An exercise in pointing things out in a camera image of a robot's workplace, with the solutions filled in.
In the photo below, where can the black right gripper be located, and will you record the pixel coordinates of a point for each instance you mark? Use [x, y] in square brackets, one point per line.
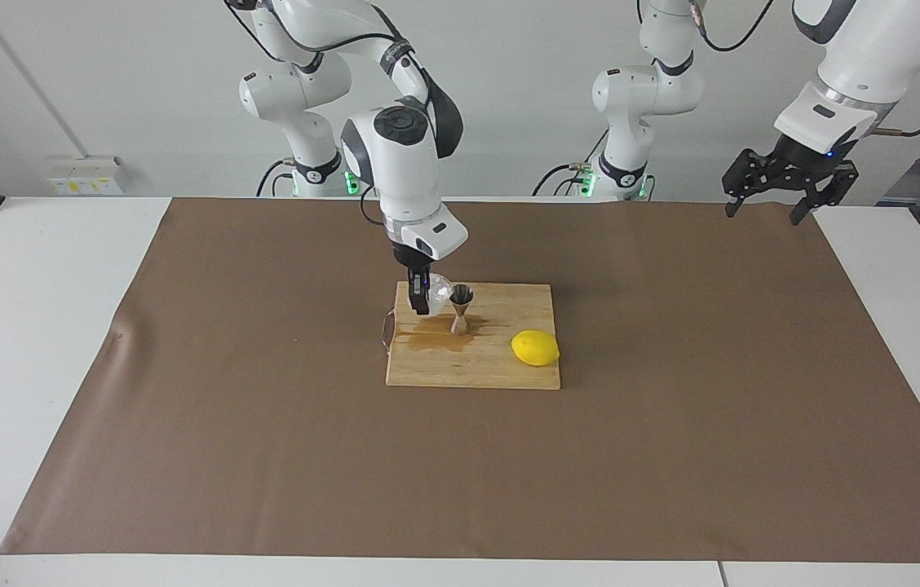
[415, 265]

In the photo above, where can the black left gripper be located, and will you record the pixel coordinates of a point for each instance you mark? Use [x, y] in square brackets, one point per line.
[807, 156]

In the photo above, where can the metal double jigger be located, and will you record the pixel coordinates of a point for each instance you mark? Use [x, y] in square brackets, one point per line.
[460, 314]

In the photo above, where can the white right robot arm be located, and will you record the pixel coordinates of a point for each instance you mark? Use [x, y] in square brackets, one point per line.
[403, 171]

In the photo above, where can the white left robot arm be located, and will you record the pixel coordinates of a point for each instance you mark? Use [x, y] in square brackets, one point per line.
[868, 49]

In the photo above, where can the wooden cutting board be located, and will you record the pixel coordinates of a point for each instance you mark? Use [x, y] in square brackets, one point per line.
[468, 367]

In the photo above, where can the yellow lemon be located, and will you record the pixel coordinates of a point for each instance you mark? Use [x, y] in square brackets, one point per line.
[535, 348]

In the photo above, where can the brown paper table mat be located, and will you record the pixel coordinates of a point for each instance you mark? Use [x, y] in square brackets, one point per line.
[460, 473]

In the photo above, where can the white wall socket strip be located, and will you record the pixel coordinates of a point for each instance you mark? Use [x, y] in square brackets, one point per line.
[85, 175]

